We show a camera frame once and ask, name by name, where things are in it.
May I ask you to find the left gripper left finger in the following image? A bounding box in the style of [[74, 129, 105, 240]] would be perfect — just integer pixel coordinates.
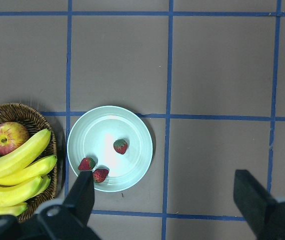
[[62, 171, 95, 226]]

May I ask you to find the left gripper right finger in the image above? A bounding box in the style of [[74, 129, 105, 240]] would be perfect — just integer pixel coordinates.
[[233, 169, 278, 235]]

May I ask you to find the red strawberry green calyx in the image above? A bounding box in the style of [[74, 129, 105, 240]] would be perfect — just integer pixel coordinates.
[[78, 157, 96, 171]]

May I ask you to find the pale green plate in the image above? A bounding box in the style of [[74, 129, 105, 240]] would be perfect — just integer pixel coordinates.
[[66, 105, 153, 192]]

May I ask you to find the yellow banana bunch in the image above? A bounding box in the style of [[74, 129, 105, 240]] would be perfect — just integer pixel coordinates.
[[0, 128, 58, 222]]

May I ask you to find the brown wicker basket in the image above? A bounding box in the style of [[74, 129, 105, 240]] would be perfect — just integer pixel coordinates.
[[0, 102, 59, 223]]

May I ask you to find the red yellow apple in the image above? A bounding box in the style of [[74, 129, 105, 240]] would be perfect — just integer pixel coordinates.
[[0, 121, 30, 156]]

